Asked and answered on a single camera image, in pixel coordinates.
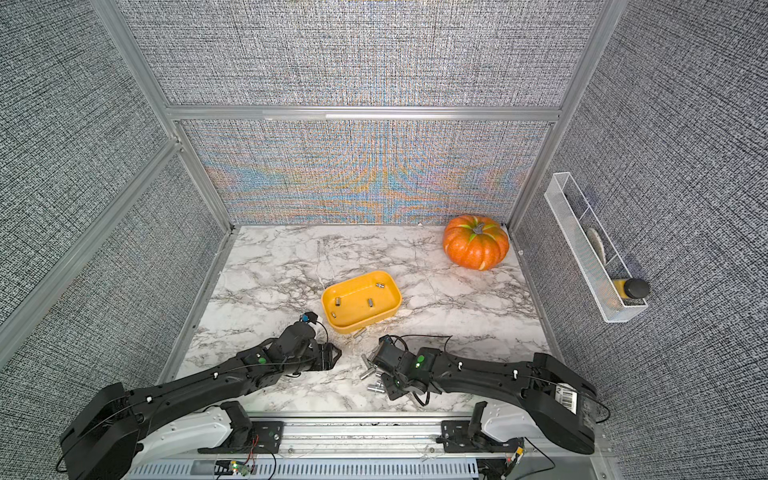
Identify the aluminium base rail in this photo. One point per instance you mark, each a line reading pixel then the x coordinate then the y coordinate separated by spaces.
pixel 398 445

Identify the yellow storage box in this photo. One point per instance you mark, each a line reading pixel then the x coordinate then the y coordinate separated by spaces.
pixel 354 314

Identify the silver socket front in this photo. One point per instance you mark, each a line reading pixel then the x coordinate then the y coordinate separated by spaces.
pixel 376 388

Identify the orange pumpkin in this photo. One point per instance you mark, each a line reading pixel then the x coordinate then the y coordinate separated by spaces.
pixel 475 242

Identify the clear wall shelf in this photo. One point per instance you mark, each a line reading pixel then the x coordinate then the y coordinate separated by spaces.
pixel 574 214

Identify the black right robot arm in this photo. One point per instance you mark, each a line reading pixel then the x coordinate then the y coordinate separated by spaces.
pixel 558 400

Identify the round brush in shelf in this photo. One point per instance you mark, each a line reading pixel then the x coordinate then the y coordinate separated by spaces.
pixel 597 244

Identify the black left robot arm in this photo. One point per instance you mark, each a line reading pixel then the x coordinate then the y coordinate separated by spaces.
pixel 111 432

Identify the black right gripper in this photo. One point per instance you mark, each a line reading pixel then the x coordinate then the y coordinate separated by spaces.
pixel 392 393

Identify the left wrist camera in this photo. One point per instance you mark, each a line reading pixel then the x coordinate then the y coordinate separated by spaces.
pixel 309 317

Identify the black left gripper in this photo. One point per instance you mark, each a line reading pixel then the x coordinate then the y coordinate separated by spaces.
pixel 325 355

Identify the yellow bottle black cap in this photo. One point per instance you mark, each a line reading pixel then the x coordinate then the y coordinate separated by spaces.
pixel 632 288

